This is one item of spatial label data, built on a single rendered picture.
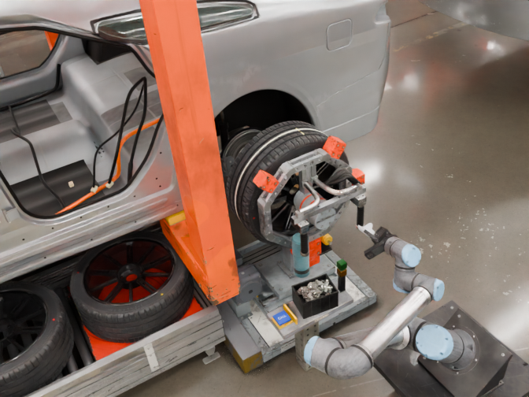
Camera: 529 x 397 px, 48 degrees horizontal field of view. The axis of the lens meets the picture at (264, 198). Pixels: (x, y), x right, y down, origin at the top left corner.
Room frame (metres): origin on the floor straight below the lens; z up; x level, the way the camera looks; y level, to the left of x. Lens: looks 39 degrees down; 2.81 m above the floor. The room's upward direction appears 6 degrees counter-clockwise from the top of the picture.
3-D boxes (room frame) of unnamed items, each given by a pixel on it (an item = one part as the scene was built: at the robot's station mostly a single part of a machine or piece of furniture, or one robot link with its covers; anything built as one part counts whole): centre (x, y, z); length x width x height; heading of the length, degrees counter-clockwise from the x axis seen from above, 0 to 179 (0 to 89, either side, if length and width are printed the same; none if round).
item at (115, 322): (2.34, 0.79, 0.39); 0.66 x 0.66 x 0.24
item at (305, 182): (2.21, -0.18, 1.03); 0.19 x 0.18 x 0.11; 27
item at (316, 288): (2.01, -0.21, 0.51); 0.20 x 0.14 x 0.13; 108
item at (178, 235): (2.41, 0.43, 0.69); 0.52 x 0.17 x 0.35; 27
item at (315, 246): (2.40, -0.20, 0.48); 0.16 x 0.12 x 0.17; 27
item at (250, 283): (2.44, 0.22, 0.26); 0.42 x 0.18 x 0.35; 27
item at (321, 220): (2.30, -0.25, 0.85); 0.21 x 0.14 x 0.14; 27
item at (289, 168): (2.37, -0.22, 0.85); 0.54 x 0.07 x 0.54; 117
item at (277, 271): (2.52, -0.14, 0.32); 0.40 x 0.30 x 0.28; 117
